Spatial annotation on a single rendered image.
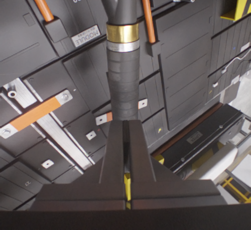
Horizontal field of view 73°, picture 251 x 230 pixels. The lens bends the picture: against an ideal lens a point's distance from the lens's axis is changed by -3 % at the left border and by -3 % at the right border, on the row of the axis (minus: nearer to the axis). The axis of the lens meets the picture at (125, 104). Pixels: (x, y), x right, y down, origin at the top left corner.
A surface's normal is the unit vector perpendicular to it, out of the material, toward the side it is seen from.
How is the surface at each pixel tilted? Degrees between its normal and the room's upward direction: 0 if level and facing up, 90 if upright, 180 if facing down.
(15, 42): 0
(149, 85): 0
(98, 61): 0
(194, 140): 90
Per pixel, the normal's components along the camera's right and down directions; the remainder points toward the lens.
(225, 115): -0.25, -0.68
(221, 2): 0.52, 0.51
